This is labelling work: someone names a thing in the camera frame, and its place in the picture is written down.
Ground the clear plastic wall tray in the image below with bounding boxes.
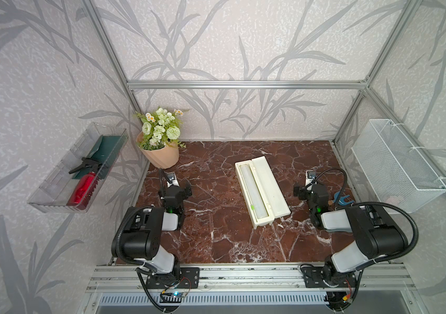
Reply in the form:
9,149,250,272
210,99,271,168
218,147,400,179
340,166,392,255
27,122,129,213

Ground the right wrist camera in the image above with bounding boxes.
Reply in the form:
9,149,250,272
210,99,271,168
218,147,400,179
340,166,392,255
305,170,317,186

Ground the potted white flower plant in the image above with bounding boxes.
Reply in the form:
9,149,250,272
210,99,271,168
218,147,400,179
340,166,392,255
135,107,186,169

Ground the blue plastic clip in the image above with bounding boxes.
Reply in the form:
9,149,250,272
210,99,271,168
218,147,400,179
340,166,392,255
334,191,355,206

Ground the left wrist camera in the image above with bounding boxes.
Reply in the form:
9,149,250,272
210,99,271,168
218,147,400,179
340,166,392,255
165,172,179,187

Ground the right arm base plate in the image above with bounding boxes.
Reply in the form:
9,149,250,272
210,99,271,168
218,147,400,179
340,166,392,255
300,264,358,289

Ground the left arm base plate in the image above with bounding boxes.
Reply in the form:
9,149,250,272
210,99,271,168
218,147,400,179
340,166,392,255
146,267,201,289

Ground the pink object in basket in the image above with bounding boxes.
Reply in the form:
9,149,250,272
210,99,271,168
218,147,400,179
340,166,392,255
385,196,404,208

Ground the clear plastic wrap roll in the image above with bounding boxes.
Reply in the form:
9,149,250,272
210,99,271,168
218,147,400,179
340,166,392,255
239,164,268,219

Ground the green circuit board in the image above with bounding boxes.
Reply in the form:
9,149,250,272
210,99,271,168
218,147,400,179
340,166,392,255
160,290,190,304

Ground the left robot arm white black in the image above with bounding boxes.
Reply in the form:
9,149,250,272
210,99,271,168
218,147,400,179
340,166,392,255
111,183,192,281

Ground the cream plastic wrap dispenser base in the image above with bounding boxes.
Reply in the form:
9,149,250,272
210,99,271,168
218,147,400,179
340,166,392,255
235,160,275,229

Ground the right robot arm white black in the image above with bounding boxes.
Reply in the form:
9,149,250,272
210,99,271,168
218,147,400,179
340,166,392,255
293,183,419,282

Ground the red spray bottle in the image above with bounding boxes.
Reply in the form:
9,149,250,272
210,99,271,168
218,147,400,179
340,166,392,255
67,158,102,211

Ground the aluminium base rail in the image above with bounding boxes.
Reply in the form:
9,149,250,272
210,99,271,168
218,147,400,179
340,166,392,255
85,262,417,293

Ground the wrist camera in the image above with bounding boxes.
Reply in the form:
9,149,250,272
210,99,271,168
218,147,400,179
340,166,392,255
165,172,179,187
305,170,317,186

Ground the green cloth in tray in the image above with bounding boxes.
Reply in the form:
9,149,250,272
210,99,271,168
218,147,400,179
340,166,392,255
70,136,126,179

